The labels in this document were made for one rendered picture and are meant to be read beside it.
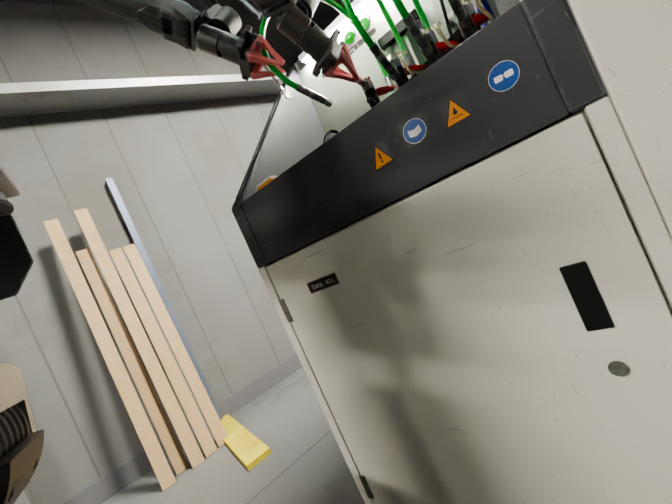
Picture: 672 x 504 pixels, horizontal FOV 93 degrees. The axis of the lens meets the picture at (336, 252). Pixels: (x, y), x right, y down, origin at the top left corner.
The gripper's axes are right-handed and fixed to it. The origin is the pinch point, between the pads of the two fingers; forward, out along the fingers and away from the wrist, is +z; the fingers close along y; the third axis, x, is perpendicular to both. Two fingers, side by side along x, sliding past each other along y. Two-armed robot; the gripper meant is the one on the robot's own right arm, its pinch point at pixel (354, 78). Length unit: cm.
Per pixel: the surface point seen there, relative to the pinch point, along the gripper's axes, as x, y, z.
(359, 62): 16.3, 34.4, 8.5
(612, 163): -37, -36, 19
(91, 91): 181, 82, -90
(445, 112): -22.8, -27.1, 4.8
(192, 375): 170, -66, 32
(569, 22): -38.9, -23.1, 6.7
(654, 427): -31, -63, 43
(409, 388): 3, -63, 31
